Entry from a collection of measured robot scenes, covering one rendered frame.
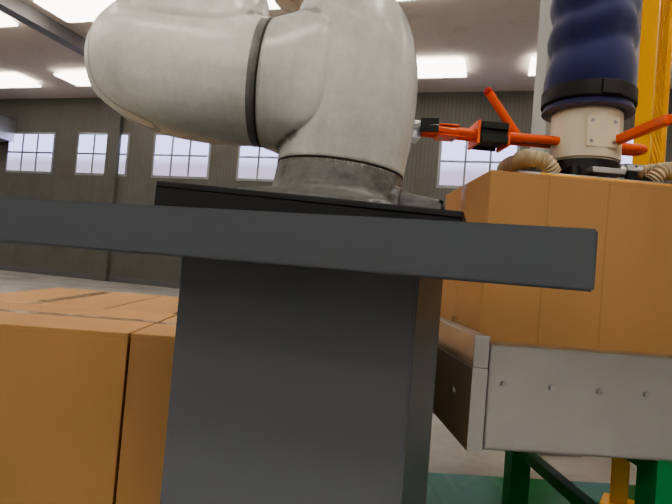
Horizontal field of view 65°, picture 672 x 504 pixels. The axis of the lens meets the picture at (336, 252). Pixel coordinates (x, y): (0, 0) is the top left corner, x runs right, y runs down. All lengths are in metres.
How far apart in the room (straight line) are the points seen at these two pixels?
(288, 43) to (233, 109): 0.09
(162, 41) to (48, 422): 0.84
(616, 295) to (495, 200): 0.33
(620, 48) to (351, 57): 1.00
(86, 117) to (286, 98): 12.61
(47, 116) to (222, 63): 13.33
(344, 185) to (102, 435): 0.82
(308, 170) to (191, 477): 0.34
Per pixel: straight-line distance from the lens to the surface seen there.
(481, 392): 1.02
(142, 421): 1.19
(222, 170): 10.94
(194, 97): 0.63
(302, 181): 0.58
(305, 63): 0.60
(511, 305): 1.19
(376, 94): 0.59
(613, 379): 1.12
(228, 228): 0.41
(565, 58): 1.50
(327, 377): 0.52
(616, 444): 1.15
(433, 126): 1.33
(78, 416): 1.23
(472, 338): 1.01
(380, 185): 0.58
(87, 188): 12.79
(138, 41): 0.66
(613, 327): 1.29
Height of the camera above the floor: 0.71
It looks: 2 degrees up
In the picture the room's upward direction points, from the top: 5 degrees clockwise
